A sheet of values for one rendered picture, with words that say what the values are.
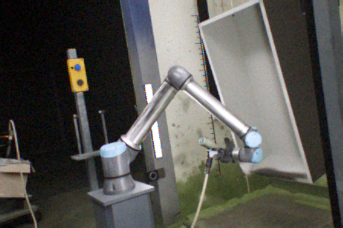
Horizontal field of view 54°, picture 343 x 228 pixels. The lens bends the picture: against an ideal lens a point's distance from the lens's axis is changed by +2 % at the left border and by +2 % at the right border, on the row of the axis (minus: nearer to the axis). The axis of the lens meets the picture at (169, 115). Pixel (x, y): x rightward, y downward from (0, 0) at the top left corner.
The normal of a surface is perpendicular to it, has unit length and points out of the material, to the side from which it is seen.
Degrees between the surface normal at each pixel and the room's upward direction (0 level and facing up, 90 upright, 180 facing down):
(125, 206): 90
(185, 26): 90
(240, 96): 90
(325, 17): 90
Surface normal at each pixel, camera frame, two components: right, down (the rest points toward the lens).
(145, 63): 0.50, -0.03
